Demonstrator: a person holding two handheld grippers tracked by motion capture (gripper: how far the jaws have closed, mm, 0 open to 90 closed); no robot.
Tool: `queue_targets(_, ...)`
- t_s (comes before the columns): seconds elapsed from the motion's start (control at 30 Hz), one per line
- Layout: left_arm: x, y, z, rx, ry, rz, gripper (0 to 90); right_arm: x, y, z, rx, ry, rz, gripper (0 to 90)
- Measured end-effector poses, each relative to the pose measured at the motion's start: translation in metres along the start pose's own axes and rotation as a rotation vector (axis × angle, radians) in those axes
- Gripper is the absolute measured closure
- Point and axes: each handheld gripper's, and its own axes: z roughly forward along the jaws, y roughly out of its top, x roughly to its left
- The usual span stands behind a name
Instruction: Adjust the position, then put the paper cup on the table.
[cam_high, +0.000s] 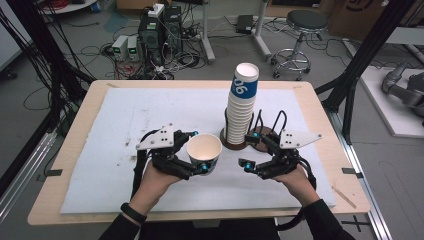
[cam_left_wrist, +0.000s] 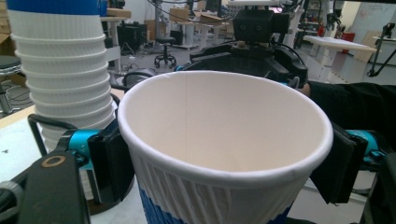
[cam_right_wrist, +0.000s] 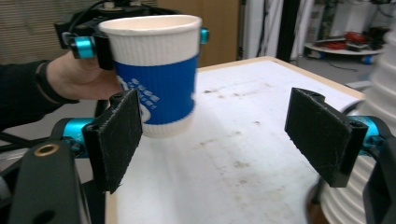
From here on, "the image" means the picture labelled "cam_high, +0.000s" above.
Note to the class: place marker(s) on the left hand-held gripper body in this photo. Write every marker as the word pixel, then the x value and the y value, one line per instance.
pixel 156 140

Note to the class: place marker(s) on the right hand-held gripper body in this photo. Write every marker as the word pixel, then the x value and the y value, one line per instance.
pixel 296 138

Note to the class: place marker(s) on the single blue-banded paper cup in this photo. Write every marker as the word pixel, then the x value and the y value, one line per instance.
pixel 204 148

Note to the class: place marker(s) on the stack of white paper cups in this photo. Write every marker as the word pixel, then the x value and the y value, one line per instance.
pixel 241 110

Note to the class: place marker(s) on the person's left hand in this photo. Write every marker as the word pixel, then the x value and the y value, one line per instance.
pixel 153 186

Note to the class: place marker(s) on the person's right hand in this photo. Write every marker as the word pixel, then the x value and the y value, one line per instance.
pixel 300 186

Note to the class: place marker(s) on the white table mat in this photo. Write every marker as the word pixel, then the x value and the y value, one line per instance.
pixel 110 180

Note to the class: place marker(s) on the black tape piece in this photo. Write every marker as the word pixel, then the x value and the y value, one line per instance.
pixel 350 171
pixel 53 172

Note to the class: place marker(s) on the person's dark clothing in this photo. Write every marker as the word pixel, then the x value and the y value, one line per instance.
pixel 206 233

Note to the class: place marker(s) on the tan tape strip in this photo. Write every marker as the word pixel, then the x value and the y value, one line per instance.
pixel 345 197

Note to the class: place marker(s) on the black wristband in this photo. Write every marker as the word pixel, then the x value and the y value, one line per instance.
pixel 133 213

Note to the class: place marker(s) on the white platform board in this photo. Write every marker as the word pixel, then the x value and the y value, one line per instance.
pixel 383 110

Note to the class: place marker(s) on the grey power supply unit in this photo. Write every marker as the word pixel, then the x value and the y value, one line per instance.
pixel 119 46
pixel 133 48

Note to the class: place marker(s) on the white desk leg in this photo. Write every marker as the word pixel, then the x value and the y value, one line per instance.
pixel 261 33
pixel 206 36

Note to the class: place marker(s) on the black computer tower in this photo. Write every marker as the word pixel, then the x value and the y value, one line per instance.
pixel 173 26
pixel 151 36

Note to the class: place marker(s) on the black flat box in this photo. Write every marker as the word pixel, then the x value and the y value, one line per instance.
pixel 245 24

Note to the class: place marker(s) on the black round stool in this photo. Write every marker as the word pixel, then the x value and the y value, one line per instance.
pixel 305 20

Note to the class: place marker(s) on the white power strip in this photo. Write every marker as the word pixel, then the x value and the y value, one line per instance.
pixel 156 10

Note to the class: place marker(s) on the brown cardboard box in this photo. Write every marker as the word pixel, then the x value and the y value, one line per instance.
pixel 346 20

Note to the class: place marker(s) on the round white table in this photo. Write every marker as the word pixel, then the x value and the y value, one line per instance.
pixel 73 7

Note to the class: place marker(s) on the aluminium rail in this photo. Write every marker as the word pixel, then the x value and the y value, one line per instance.
pixel 363 186
pixel 26 166

